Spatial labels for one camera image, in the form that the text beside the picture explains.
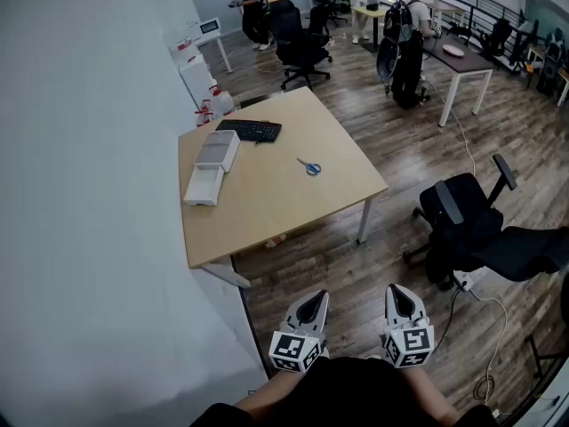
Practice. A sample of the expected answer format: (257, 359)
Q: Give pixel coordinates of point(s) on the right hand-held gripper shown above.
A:
(411, 343)

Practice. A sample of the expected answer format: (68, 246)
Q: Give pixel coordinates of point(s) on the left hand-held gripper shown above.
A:
(289, 347)

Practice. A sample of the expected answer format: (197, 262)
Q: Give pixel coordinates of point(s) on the white drawer box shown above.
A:
(213, 158)

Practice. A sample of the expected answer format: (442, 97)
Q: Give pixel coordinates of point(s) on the person's left forearm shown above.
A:
(273, 387)

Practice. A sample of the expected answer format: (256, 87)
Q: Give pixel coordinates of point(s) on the person's right forearm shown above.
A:
(427, 389)

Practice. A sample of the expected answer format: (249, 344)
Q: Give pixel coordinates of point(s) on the black armrest office chair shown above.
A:
(467, 229)

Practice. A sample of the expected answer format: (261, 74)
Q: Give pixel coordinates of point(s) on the small black box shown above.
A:
(371, 5)

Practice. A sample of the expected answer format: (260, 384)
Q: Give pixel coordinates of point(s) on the person's white shoe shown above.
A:
(373, 356)

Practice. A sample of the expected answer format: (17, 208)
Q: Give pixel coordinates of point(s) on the small orange object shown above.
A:
(276, 240)

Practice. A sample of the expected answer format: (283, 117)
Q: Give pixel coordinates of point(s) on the person's black clothing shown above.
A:
(347, 394)

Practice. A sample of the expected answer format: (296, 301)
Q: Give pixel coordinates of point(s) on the light wooden table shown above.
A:
(275, 203)

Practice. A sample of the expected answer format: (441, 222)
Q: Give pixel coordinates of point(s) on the black metal stand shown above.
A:
(540, 354)

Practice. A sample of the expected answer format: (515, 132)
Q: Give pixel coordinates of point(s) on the black computer keyboard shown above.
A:
(251, 131)

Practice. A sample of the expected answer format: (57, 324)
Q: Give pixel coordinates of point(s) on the small red-capped water jug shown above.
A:
(206, 105)
(203, 119)

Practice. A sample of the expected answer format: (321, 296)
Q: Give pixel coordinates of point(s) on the large red-capped water jug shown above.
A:
(222, 102)

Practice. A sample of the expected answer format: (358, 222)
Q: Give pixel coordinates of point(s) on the dark brown desk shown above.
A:
(467, 60)

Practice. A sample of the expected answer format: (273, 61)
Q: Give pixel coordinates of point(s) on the white carton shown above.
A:
(195, 78)

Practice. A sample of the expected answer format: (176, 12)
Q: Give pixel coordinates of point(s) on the pink plate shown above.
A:
(453, 50)

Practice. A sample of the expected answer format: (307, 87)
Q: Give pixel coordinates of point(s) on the white desk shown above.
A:
(218, 45)

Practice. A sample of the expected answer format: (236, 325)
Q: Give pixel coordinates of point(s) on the red-labelled water jug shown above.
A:
(184, 45)

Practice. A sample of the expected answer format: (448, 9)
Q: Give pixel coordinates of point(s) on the yellow desk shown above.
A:
(371, 12)

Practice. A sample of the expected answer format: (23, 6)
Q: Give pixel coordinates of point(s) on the white display device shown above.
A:
(209, 26)

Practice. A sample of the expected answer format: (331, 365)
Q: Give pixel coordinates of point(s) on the black metal railing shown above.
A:
(484, 5)

